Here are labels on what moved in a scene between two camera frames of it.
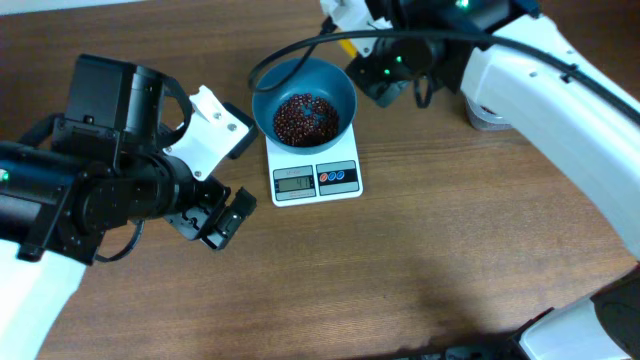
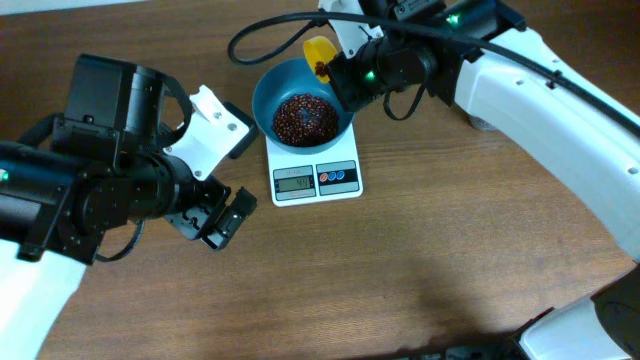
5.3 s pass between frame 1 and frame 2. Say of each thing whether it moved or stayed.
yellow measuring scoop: moved
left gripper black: stayed
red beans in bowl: stayed
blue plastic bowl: stayed
